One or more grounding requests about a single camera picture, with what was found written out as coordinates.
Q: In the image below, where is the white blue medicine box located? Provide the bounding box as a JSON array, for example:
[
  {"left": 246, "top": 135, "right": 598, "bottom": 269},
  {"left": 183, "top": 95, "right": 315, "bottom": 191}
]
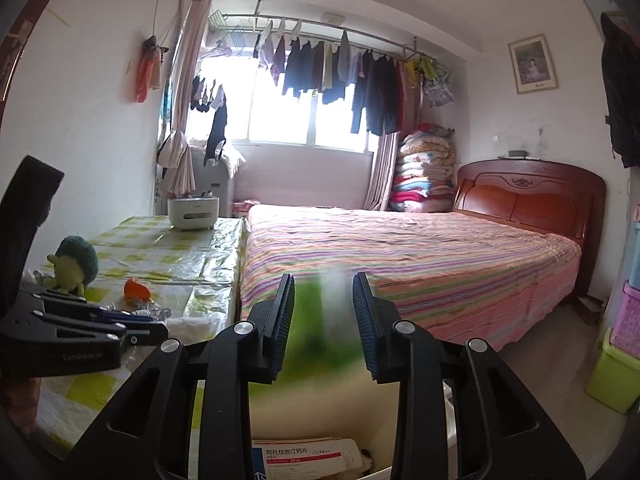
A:
[{"left": 251, "top": 437, "right": 373, "bottom": 480}]

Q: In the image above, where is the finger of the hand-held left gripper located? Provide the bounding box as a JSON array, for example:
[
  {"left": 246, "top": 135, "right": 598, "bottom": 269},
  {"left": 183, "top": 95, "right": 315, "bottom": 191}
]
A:
[
  {"left": 20, "top": 282, "right": 153, "bottom": 323},
  {"left": 32, "top": 310, "right": 169, "bottom": 347}
]

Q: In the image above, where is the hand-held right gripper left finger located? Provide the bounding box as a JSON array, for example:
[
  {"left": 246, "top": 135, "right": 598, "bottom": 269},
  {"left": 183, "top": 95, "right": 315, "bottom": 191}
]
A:
[{"left": 65, "top": 274, "right": 296, "bottom": 480}]

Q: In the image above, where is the hanging small laundry cluster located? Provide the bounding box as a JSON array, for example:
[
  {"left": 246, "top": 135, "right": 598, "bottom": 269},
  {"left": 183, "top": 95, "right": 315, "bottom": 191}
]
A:
[{"left": 189, "top": 74, "right": 226, "bottom": 113}]

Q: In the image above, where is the pink storage box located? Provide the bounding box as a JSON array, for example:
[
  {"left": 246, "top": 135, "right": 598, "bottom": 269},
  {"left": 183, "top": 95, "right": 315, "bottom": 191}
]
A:
[{"left": 607, "top": 282, "right": 640, "bottom": 356}]

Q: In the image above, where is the green white plastic bottle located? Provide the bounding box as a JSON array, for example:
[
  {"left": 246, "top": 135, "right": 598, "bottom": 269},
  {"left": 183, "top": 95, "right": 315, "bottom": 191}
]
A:
[{"left": 282, "top": 270, "right": 363, "bottom": 391}]

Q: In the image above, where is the light blue storage box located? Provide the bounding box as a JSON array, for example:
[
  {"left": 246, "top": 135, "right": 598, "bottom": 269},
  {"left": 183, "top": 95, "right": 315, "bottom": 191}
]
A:
[{"left": 626, "top": 205, "right": 640, "bottom": 291}]

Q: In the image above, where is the red wooden headboard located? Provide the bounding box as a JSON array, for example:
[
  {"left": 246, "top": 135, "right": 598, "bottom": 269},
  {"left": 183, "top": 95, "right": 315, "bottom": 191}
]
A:
[{"left": 452, "top": 159, "right": 607, "bottom": 301}]

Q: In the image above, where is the orange plastic item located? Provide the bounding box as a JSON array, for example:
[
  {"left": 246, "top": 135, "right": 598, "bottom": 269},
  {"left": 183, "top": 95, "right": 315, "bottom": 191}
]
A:
[{"left": 124, "top": 278, "right": 151, "bottom": 301}]

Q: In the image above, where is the yellow checkered tablecloth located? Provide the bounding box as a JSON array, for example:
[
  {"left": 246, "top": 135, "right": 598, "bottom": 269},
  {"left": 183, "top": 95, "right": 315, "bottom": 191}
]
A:
[{"left": 37, "top": 215, "right": 251, "bottom": 441}]

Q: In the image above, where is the wire shelf rack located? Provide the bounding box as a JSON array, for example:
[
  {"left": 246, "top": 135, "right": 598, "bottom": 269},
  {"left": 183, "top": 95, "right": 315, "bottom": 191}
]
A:
[{"left": 207, "top": 10, "right": 247, "bottom": 56}]

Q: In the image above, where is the dark hanging jacket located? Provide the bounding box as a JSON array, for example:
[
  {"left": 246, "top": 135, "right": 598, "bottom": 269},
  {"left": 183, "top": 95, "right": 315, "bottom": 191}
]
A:
[{"left": 600, "top": 10, "right": 640, "bottom": 168}]

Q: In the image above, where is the dark red door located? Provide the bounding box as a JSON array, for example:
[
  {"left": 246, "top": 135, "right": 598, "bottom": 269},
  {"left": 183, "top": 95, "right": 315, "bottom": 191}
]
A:
[{"left": 0, "top": 0, "right": 56, "bottom": 106}]

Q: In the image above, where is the stack of folded quilts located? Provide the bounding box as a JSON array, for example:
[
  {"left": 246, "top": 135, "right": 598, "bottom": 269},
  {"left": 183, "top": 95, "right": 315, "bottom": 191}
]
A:
[{"left": 390, "top": 124, "right": 458, "bottom": 213}]

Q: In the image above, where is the white washing machine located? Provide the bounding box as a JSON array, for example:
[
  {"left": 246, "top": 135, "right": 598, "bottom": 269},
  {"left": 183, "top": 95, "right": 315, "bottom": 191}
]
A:
[{"left": 192, "top": 147, "right": 236, "bottom": 218}]

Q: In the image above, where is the black hanging garment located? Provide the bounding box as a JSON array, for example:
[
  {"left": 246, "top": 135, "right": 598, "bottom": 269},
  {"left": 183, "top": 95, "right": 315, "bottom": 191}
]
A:
[{"left": 204, "top": 95, "right": 228, "bottom": 167}]

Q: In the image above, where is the white organizer box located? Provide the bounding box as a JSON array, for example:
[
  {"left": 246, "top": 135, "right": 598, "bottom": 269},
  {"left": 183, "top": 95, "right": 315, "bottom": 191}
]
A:
[{"left": 167, "top": 195, "right": 222, "bottom": 232}]

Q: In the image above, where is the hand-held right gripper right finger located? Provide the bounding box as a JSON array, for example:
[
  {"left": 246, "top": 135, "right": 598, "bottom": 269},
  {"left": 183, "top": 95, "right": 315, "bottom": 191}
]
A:
[{"left": 352, "top": 272, "right": 586, "bottom": 480}]

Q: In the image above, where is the orange cloth on hook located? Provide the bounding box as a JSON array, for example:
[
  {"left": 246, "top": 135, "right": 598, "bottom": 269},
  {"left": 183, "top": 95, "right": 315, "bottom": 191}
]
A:
[{"left": 135, "top": 37, "right": 163, "bottom": 103}]

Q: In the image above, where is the striped pink curtain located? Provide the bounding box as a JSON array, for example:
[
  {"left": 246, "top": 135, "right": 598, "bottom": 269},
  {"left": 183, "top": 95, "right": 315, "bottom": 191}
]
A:
[{"left": 364, "top": 132, "right": 401, "bottom": 211}]

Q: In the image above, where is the row of hanging clothes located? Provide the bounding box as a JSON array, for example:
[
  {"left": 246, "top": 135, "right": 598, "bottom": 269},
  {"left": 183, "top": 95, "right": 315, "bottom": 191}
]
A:
[{"left": 252, "top": 20, "right": 453, "bottom": 136}]

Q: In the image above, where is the framed wall picture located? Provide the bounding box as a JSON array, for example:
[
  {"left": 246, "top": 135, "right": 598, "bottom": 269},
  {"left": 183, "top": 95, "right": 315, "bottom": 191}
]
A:
[{"left": 508, "top": 34, "right": 559, "bottom": 95}]

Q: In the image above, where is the green storage box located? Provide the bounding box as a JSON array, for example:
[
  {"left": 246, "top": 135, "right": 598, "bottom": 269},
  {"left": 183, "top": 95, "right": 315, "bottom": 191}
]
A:
[{"left": 585, "top": 327, "right": 640, "bottom": 413}]

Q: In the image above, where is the bed with striped sheet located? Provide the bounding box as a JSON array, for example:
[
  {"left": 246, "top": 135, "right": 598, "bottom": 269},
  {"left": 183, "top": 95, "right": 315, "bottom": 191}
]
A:
[{"left": 240, "top": 204, "right": 583, "bottom": 348}]

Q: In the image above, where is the metal clothes rail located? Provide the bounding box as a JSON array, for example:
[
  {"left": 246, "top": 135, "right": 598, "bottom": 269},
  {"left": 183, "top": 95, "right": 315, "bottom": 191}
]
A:
[{"left": 220, "top": 11, "right": 436, "bottom": 61}]

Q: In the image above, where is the green plush toy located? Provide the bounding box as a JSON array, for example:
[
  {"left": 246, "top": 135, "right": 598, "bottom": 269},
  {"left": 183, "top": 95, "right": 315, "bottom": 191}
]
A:
[{"left": 46, "top": 235, "right": 99, "bottom": 296}]

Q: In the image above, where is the tied pink curtain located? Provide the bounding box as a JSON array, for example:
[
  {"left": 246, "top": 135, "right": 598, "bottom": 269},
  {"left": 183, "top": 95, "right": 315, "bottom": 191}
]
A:
[{"left": 157, "top": 0, "right": 213, "bottom": 196}]

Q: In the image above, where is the cream plastic bin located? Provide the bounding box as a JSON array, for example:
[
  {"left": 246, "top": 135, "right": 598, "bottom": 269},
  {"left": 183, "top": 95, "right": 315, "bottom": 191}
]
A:
[{"left": 190, "top": 375, "right": 458, "bottom": 480}]

